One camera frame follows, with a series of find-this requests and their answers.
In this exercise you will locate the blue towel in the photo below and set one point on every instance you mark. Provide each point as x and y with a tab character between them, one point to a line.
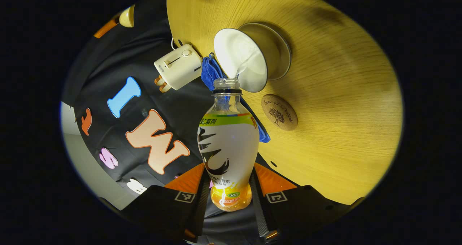
209	73

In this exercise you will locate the round cork coaster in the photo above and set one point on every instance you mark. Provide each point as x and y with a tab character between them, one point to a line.
279	112

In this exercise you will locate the white teacup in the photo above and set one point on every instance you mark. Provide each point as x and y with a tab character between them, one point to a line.
240	57

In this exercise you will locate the toast slice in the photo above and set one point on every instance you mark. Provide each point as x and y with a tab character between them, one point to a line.
165	87
158	81

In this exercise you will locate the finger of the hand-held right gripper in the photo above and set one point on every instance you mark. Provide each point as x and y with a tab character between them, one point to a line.
106	28

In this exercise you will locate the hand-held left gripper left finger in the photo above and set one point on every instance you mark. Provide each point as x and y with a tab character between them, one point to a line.
201	216

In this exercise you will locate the clear water bottle white label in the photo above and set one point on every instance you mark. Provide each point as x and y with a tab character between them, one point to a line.
229	144

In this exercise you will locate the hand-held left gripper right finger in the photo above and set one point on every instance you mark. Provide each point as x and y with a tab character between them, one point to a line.
259	216

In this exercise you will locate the white toaster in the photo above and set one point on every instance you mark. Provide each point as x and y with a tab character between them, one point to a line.
178	68

